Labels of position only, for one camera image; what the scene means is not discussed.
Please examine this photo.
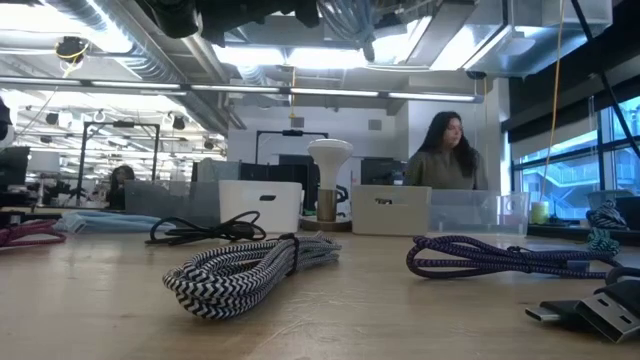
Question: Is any thin black cable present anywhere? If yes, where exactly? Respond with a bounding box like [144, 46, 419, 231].
[144, 209, 269, 247]

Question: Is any black white zigzag braided cable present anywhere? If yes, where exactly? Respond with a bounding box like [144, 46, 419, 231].
[585, 199, 630, 231]
[161, 232, 344, 321]

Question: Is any purple braided cable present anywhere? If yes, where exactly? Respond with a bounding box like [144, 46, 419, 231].
[404, 233, 624, 281]

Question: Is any light blue cable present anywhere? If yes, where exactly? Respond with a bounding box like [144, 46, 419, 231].
[53, 208, 177, 236]

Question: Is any green braided cable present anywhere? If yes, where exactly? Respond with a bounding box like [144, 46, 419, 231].
[585, 227, 622, 257]

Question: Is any pink braided cable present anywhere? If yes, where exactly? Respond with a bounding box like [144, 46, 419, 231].
[0, 218, 68, 250]

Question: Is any black USB cable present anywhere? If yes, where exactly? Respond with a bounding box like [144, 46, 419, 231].
[523, 264, 640, 345]

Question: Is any black metal gantry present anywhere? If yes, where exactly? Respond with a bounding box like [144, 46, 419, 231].
[254, 128, 330, 166]
[77, 120, 162, 199]

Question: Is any white plastic bin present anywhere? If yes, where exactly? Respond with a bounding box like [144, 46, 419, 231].
[218, 179, 305, 235]

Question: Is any light grey plastic bin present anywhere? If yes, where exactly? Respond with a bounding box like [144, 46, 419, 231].
[350, 184, 433, 237]

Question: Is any linear ceiling light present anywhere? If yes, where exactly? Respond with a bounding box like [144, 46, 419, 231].
[0, 75, 485, 105]

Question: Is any person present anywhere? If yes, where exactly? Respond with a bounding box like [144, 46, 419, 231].
[402, 110, 490, 191]
[103, 164, 137, 211]

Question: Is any translucent dark grey bin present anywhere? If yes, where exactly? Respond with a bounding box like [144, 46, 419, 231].
[123, 179, 222, 229]

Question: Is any clear plastic bin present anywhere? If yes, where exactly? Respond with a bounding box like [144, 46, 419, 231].
[428, 188, 531, 237]

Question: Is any yellow cup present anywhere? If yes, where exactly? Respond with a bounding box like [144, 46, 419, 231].
[530, 200, 551, 226]

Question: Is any grey blue cable bundle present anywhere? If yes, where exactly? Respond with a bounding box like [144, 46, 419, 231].
[316, 0, 377, 64]

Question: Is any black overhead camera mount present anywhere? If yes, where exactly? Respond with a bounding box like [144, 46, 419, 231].
[133, 0, 322, 47]

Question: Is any silver ventilation duct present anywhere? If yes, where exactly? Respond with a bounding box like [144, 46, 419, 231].
[44, 0, 236, 136]

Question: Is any yellow cord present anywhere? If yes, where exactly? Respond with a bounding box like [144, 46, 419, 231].
[541, 0, 567, 202]

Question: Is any black ceiling cord reel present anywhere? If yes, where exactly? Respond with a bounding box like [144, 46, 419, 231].
[53, 35, 91, 79]

